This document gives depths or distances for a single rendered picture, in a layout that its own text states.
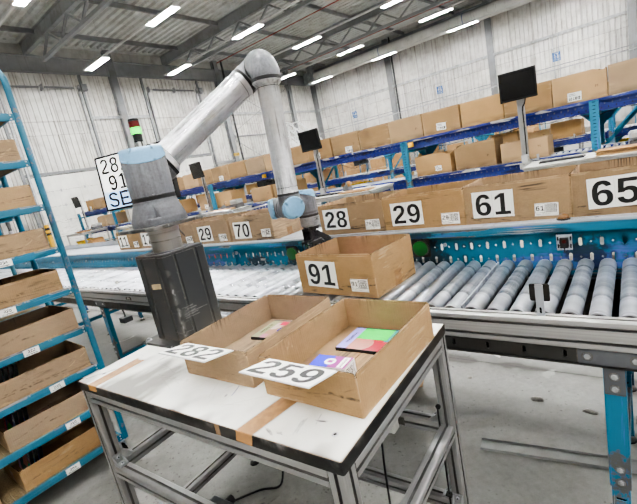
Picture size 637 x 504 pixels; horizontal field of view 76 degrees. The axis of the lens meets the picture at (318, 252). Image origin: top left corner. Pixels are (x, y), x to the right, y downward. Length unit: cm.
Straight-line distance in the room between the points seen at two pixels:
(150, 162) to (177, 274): 39
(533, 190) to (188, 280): 133
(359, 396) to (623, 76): 573
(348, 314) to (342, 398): 44
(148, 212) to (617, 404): 147
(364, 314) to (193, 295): 63
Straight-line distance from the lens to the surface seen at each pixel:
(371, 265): 147
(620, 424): 139
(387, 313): 120
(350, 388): 86
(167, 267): 145
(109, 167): 256
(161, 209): 147
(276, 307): 147
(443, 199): 186
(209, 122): 172
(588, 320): 125
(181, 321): 150
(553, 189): 176
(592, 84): 626
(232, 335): 138
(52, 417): 235
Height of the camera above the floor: 125
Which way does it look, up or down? 12 degrees down
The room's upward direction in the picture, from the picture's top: 12 degrees counter-clockwise
